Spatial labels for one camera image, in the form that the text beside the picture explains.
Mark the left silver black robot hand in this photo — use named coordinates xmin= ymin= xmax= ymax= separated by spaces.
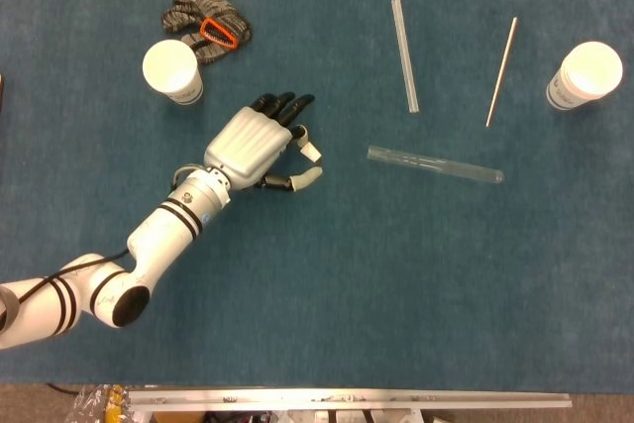
xmin=202 ymin=91 xmax=325 ymax=195

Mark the clear glass rod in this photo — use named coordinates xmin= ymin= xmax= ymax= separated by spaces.
xmin=390 ymin=0 xmax=421 ymax=115

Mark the right white paper cup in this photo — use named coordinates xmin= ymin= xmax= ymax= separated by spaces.
xmin=546 ymin=41 xmax=624 ymax=111

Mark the aluminium frame rail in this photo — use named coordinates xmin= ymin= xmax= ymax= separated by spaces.
xmin=128 ymin=389 xmax=574 ymax=412

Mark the single white paper cup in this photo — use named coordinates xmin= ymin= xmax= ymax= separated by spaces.
xmin=142 ymin=39 xmax=204 ymax=106

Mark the clear glass test tube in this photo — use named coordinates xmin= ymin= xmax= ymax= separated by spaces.
xmin=367 ymin=145 xmax=506 ymax=185

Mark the teal table cloth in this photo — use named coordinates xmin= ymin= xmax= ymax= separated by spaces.
xmin=0 ymin=0 xmax=634 ymax=393

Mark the clear plastic bag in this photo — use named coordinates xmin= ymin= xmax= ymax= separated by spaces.
xmin=73 ymin=383 xmax=133 ymax=423

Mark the grey strap with red buckle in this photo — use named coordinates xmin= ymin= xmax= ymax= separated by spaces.
xmin=160 ymin=0 xmax=254 ymax=66

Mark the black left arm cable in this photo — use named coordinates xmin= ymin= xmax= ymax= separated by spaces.
xmin=17 ymin=248 xmax=131 ymax=303

